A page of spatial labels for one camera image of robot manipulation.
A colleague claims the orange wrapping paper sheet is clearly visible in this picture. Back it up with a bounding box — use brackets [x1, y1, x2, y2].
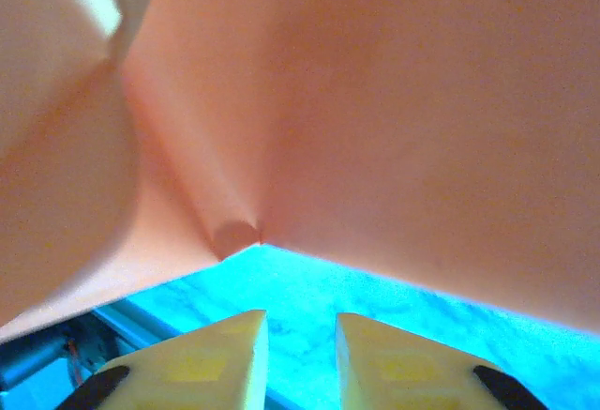
[0, 0, 600, 343]

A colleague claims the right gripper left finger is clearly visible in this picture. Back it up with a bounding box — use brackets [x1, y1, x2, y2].
[55, 309, 271, 410]

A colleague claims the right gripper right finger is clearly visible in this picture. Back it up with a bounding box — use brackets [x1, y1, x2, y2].
[335, 311, 549, 410]

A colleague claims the aluminium frame rail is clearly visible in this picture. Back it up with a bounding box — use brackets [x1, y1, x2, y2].
[0, 297, 191, 410]

